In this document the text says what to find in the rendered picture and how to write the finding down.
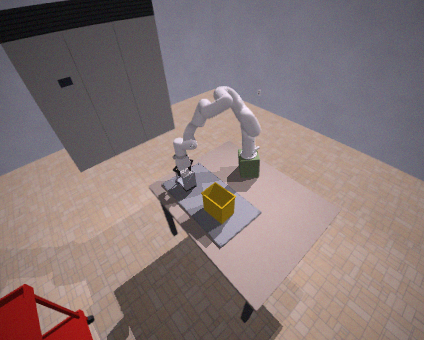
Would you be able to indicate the yellow open-top bin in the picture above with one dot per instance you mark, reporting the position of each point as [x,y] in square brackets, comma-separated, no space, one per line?
[220,198]

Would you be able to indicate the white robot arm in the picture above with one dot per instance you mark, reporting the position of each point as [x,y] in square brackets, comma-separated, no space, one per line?
[250,127]

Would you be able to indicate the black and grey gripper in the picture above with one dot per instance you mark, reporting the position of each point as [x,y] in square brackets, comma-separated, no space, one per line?
[182,164]

